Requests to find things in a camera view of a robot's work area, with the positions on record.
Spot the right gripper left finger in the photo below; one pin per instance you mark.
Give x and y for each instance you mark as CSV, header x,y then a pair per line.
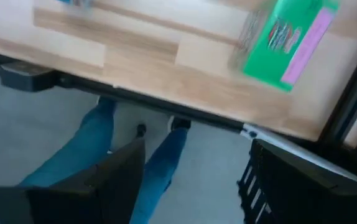
x,y
104,193

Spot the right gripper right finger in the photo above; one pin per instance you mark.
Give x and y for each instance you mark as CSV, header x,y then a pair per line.
x,y
306,193

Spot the green Apple Jacks cereal box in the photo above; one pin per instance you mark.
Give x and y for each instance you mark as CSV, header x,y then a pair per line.
x,y
275,53

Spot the person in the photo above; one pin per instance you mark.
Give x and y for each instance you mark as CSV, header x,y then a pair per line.
x,y
82,149

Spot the black aluminium table frame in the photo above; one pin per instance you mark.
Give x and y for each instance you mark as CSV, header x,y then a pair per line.
x,y
346,109

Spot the black rectangular bracket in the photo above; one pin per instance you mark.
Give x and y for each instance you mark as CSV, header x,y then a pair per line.
x,y
26,76

